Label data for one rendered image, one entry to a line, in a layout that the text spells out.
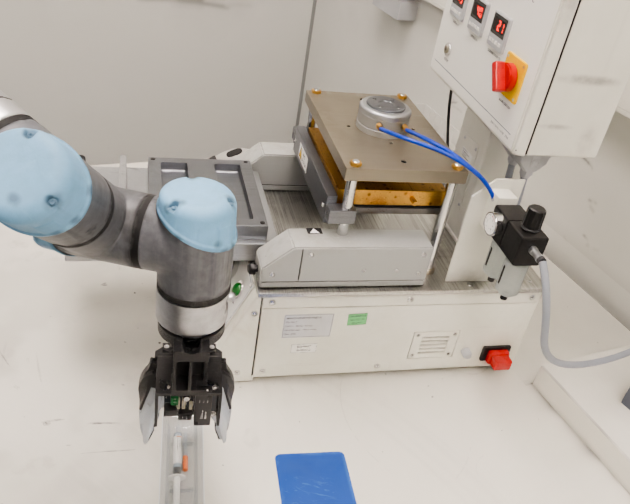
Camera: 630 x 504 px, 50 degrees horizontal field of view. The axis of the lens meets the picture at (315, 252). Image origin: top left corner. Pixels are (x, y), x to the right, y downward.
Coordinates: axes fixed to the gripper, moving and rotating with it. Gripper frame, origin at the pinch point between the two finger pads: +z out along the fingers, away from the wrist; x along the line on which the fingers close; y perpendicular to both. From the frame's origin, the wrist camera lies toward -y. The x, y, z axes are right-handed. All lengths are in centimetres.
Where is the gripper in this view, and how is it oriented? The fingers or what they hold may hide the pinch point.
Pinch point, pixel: (184, 428)
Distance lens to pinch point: 89.7
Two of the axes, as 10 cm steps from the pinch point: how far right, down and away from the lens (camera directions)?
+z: -1.5, 8.2, 5.6
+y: 1.4, 5.7, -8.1
